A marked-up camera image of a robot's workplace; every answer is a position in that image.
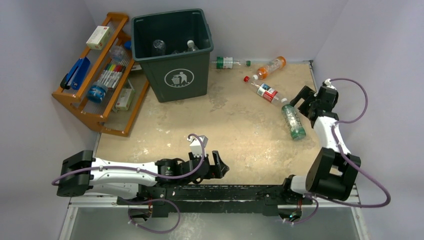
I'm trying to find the crushed clear unlabelled bottle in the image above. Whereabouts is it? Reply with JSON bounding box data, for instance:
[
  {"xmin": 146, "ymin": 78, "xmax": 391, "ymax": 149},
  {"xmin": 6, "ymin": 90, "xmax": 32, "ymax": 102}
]
[{"xmin": 151, "ymin": 39, "xmax": 167, "ymax": 57}]

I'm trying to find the dark green label bottle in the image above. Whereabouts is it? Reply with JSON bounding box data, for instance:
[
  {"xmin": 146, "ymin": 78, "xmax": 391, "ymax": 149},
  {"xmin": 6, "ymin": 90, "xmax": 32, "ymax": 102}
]
[{"xmin": 187, "ymin": 40, "xmax": 199, "ymax": 52}]

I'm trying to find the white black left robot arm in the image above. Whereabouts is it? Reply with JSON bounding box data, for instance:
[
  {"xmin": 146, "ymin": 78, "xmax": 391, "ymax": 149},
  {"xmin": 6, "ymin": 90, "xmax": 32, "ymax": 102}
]
[{"xmin": 52, "ymin": 150, "xmax": 230, "ymax": 205}]

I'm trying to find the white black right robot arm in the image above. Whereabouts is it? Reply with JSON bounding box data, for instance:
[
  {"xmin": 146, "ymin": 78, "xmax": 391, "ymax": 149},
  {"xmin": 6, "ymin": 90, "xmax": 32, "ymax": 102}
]
[{"xmin": 280, "ymin": 84, "xmax": 361, "ymax": 204}]

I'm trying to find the dark green trash bin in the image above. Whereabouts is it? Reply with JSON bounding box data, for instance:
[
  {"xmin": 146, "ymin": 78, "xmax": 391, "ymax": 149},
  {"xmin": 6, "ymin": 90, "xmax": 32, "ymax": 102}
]
[{"xmin": 131, "ymin": 8, "xmax": 214, "ymax": 103}]

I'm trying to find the orange drink bottle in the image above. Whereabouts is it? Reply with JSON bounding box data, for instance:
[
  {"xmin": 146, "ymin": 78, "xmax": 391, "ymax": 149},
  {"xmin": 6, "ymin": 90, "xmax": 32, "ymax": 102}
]
[{"xmin": 243, "ymin": 56, "xmax": 287, "ymax": 83}]

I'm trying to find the red white label bottle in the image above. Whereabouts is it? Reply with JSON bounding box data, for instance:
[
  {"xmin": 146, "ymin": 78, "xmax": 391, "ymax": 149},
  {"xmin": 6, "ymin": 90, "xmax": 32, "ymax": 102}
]
[{"xmin": 250, "ymin": 81, "xmax": 289, "ymax": 107}]

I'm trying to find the green white label bottle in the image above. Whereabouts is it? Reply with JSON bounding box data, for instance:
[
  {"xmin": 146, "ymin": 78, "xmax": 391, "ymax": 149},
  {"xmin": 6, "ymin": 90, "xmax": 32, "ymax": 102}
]
[{"xmin": 210, "ymin": 56, "xmax": 252, "ymax": 70}]

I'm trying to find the green white staples box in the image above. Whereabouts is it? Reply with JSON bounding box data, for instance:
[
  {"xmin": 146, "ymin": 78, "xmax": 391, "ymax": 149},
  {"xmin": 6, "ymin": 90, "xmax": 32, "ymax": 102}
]
[{"xmin": 115, "ymin": 88, "xmax": 136, "ymax": 111}]

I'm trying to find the orange wooden shelf rack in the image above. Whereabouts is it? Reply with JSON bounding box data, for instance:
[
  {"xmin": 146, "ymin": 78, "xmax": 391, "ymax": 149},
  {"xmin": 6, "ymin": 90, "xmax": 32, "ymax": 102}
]
[{"xmin": 52, "ymin": 12, "xmax": 150, "ymax": 137}]

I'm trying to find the blue tape roll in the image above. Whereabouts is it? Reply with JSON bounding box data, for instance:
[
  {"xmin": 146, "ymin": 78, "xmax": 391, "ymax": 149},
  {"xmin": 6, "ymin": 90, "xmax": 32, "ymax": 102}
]
[{"xmin": 86, "ymin": 81, "xmax": 108, "ymax": 104}]

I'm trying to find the coloured marker set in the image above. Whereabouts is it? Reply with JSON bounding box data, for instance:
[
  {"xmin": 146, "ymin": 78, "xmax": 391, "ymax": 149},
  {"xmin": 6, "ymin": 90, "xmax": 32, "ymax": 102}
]
[{"xmin": 98, "ymin": 63, "xmax": 126, "ymax": 89}]

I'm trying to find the clear plastic cup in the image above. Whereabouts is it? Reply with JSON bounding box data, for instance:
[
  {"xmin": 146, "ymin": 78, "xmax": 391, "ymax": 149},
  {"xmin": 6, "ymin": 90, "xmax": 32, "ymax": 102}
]
[{"xmin": 109, "ymin": 45, "xmax": 126, "ymax": 63}]

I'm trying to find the blue stapler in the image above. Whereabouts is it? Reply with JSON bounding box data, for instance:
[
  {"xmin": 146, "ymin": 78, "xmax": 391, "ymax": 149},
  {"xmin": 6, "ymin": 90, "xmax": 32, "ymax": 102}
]
[{"xmin": 59, "ymin": 57, "xmax": 91, "ymax": 90}]

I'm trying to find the white red small box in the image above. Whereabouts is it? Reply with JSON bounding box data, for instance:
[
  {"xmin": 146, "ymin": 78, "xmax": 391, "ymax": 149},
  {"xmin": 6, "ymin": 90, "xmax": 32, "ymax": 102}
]
[{"xmin": 86, "ymin": 25, "xmax": 111, "ymax": 50}]

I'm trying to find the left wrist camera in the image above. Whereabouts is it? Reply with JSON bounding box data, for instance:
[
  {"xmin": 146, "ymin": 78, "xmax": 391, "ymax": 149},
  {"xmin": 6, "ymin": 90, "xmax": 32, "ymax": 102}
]
[{"xmin": 187, "ymin": 135, "xmax": 209, "ymax": 158}]

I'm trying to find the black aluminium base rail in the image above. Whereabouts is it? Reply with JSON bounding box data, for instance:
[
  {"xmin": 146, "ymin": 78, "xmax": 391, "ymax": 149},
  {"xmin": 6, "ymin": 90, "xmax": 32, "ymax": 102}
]
[{"xmin": 67, "ymin": 183, "xmax": 362, "ymax": 220}]

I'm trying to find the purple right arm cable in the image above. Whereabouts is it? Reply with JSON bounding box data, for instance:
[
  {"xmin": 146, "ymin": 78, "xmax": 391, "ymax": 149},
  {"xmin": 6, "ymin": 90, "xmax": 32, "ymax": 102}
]
[{"xmin": 283, "ymin": 78, "xmax": 392, "ymax": 226}]

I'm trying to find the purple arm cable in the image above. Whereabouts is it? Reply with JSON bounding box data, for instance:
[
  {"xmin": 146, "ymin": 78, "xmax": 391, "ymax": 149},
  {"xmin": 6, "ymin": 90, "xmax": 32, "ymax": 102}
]
[
  {"xmin": 51, "ymin": 133, "xmax": 207, "ymax": 234},
  {"xmin": 283, "ymin": 78, "xmax": 392, "ymax": 226}
]

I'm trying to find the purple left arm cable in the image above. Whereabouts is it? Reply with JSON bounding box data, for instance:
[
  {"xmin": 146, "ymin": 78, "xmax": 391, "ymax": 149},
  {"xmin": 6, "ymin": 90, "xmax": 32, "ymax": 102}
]
[{"xmin": 51, "ymin": 133, "xmax": 207, "ymax": 234}]

